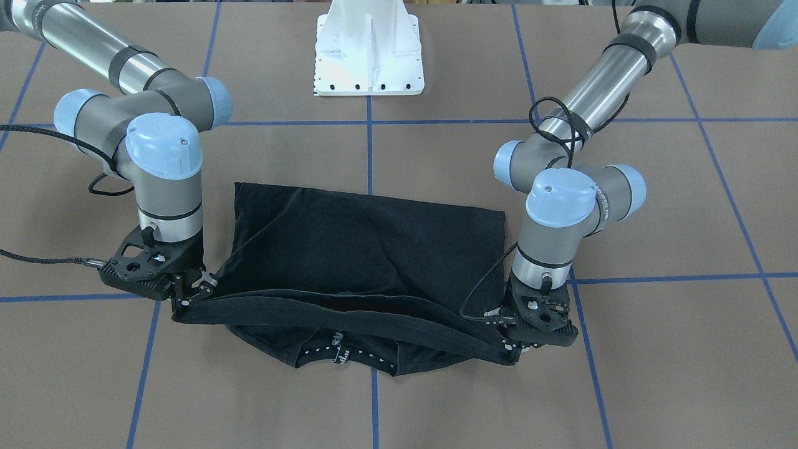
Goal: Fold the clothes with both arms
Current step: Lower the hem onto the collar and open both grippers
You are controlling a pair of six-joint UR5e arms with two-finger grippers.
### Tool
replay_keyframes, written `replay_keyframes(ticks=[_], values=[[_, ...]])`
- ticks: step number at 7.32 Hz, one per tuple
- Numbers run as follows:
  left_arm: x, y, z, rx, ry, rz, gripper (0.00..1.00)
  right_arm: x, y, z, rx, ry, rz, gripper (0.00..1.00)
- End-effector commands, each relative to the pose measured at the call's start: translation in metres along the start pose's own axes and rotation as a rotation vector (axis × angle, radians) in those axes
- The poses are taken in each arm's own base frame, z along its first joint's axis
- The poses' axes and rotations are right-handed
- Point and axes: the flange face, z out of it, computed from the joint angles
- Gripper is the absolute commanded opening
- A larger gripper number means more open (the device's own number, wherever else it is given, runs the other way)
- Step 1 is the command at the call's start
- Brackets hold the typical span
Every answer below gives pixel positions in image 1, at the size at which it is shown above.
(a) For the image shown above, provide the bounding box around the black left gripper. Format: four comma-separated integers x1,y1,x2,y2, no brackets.
496,278,579,364

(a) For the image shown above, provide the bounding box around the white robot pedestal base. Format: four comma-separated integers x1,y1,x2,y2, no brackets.
313,1,425,97

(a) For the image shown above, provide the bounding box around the black graphic t-shirt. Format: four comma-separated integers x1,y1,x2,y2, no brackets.
172,183,515,376

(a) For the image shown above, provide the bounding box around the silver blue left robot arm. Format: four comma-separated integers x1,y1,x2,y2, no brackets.
495,1,796,294

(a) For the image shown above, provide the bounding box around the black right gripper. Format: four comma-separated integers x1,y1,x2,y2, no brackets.
98,226,218,322

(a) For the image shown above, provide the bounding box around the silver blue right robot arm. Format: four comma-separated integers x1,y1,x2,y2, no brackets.
2,1,233,319

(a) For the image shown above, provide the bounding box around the brown paper table cover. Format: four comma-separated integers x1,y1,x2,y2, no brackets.
2,2,797,448

